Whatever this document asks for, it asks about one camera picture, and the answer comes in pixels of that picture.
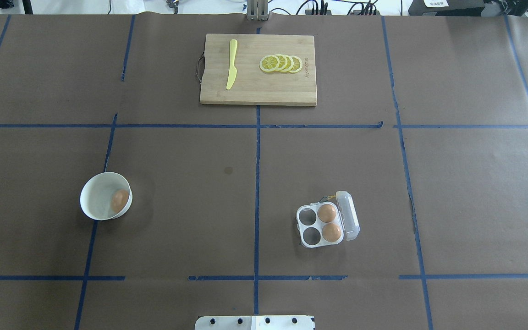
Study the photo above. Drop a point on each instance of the clear plastic egg box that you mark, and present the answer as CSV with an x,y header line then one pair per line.
x,y
309,225

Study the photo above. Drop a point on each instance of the brown egg from bowl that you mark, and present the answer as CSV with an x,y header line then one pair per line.
x,y
119,200

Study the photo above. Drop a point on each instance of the upper brown egg in box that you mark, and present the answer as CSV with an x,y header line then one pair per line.
x,y
327,212

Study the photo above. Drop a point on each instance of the brown egg in box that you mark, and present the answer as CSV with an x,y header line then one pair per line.
x,y
332,232
327,212

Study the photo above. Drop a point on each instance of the lower brown egg in box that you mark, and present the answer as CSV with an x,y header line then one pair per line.
x,y
332,232

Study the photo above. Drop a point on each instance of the black equipment box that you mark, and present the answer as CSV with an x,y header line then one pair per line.
x,y
446,8

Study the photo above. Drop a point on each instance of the wooden cutting board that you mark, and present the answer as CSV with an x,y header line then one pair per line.
x,y
254,87

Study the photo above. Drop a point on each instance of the yellow plastic knife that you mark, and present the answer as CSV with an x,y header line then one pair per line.
x,y
232,70

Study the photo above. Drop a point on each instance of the front lemon slice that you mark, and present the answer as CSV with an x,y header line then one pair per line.
x,y
269,63

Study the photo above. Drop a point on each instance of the lemon slice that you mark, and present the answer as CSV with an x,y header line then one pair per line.
x,y
287,64
297,64
269,63
282,62

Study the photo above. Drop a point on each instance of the back lemon slice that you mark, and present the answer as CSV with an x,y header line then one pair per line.
x,y
297,64

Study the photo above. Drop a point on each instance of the white bowl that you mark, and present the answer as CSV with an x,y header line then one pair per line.
x,y
96,195

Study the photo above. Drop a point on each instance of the aluminium frame post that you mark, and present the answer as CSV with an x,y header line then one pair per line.
x,y
257,10

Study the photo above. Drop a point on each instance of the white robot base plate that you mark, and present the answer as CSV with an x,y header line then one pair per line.
x,y
256,322

